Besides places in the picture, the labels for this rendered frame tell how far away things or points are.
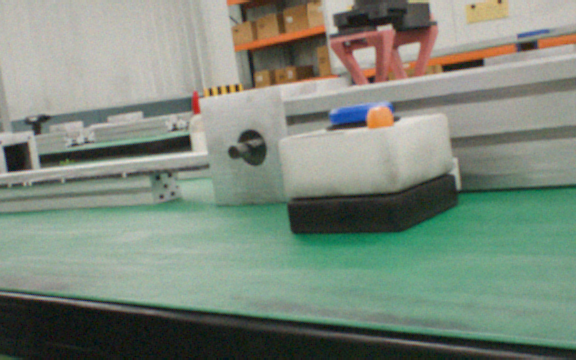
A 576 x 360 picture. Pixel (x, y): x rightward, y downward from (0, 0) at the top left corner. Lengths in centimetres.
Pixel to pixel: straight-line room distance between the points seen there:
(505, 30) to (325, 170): 326
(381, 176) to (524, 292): 16
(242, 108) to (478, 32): 315
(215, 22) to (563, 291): 855
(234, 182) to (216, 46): 809
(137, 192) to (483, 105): 40
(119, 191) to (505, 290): 58
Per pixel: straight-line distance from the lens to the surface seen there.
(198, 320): 35
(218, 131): 67
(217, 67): 894
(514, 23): 369
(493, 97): 55
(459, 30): 381
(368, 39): 79
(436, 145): 49
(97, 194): 86
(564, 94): 52
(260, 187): 65
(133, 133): 391
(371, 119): 44
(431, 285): 33
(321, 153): 46
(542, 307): 29
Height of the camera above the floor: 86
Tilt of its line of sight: 6 degrees down
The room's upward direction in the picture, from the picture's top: 9 degrees counter-clockwise
